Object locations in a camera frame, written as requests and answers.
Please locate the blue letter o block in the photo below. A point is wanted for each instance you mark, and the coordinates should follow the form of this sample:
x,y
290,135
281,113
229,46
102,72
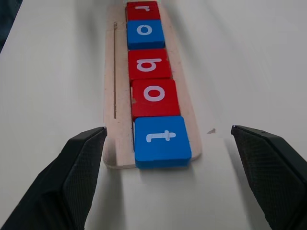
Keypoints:
x,y
145,38

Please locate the red letter b block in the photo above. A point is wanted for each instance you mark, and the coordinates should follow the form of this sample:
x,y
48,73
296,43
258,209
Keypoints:
x,y
149,72

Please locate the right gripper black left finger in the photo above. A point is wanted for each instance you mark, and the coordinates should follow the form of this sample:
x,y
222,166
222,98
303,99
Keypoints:
x,y
55,191

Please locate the wooden letter tray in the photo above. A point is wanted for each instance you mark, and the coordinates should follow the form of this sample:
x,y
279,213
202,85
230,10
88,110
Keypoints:
x,y
118,143

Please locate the red letter r block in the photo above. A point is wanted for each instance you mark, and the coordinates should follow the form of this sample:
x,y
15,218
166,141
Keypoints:
x,y
142,13

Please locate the red letter o block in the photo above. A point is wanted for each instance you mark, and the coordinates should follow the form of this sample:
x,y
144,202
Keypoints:
x,y
156,105

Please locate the blue letter t block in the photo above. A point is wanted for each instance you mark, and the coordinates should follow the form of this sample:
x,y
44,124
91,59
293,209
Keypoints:
x,y
163,151

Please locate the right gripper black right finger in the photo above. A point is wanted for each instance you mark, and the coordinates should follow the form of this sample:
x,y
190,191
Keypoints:
x,y
275,179

